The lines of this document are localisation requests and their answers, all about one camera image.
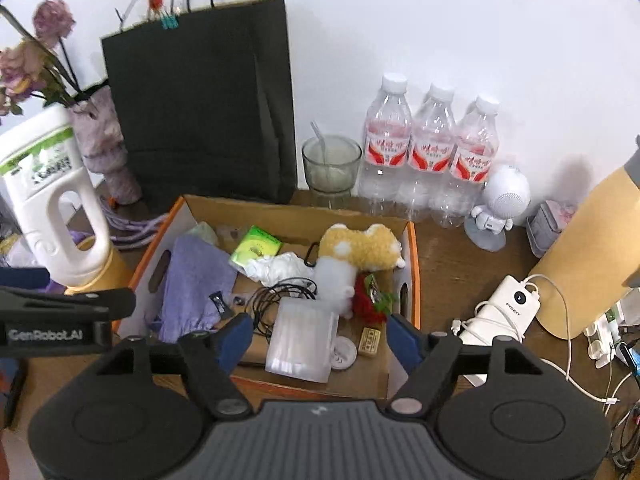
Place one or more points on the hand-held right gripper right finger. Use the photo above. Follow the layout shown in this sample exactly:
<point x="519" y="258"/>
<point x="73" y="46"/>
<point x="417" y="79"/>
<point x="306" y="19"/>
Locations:
<point x="405" y="342"/>

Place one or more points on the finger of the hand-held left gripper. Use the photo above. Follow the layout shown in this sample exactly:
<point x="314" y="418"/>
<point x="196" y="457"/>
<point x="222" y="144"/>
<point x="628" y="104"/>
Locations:
<point x="65" y="302"/>

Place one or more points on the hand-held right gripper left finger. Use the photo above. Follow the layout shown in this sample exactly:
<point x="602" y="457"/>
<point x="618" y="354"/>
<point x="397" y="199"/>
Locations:
<point x="235" y="340"/>

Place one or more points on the small tan packet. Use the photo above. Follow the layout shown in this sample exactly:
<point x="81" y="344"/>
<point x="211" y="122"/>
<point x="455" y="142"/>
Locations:
<point x="370" y="342"/>

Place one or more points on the small clear zip bag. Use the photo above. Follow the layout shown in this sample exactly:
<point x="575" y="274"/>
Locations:
<point x="239" y="301"/>

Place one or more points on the small black packet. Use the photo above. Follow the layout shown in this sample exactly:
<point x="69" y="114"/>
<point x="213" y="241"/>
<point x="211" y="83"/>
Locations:
<point x="217" y="301"/>

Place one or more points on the black earphones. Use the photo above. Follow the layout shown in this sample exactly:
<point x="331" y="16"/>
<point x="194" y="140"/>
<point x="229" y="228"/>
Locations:
<point x="262" y="305"/>

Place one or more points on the red artificial flower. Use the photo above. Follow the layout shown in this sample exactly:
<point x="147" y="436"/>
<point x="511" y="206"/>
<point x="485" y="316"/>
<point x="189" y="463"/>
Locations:
<point x="367" y="305"/>

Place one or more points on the small white round disc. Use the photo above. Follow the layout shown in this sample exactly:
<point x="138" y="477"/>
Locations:
<point x="344" y="354"/>

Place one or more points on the white tissue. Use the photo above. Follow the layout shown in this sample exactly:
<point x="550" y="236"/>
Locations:
<point x="280" y="267"/>

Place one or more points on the green tissue pack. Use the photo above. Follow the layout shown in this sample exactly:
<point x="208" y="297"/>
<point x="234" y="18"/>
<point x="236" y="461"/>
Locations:
<point x="256" y="250"/>

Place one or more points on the red cardboard box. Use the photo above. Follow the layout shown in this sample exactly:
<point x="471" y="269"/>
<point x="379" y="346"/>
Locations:
<point x="295" y="220"/>

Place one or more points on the dark blue glasses case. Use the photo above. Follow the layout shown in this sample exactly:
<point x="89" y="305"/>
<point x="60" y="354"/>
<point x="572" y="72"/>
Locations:
<point x="22" y="277"/>

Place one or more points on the white power bank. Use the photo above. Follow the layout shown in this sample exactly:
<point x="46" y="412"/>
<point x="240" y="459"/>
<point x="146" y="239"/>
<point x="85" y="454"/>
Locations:
<point x="505" y="310"/>

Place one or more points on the yellow plush toy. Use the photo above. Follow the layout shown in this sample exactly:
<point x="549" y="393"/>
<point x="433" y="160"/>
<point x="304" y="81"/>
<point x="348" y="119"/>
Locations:
<point x="350" y="250"/>

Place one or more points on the light green plastic bag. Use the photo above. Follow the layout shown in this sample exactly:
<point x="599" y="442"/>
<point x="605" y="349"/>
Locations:
<point x="204" y="234"/>

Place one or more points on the white detergent jug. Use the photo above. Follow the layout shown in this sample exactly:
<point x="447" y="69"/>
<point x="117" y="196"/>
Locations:
<point x="35" y="170"/>

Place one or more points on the purple flower wrapping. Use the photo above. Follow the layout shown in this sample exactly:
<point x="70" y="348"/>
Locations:
<point x="105" y="150"/>

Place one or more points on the white astronaut speaker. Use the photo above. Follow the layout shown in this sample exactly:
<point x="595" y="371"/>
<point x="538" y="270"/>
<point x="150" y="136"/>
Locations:
<point x="505" y="195"/>

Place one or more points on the small grey box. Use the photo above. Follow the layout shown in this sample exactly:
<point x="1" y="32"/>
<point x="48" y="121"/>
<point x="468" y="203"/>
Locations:
<point x="545" y="230"/>

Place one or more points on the water bottle red label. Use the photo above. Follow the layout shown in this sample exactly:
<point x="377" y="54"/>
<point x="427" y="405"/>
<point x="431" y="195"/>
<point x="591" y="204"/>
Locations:
<point x="472" y="165"/>
<point x="430" y="160"/>
<point x="385" y="150"/>

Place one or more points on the glass cup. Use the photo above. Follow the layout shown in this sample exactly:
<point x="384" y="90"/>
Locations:
<point x="340" y="170"/>

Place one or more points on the yellow thermos jug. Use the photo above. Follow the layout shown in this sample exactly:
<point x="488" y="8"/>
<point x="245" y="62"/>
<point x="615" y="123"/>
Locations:
<point x="585" y="260"/>

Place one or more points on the white power strip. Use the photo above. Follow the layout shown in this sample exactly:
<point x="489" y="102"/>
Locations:
<point x="612" y="340"/>

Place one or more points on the clear plastic spoon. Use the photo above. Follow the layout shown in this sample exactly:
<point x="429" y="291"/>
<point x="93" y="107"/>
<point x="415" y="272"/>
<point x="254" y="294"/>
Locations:
<point x="320" y="145"/>

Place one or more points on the black paper bag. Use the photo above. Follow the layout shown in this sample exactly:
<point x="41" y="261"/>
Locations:
<point x="200" y="110"/>

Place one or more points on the dried pink flower bouquet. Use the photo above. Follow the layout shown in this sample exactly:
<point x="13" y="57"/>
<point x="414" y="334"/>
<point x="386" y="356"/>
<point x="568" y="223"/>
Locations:
<point x="30" y="65"/>

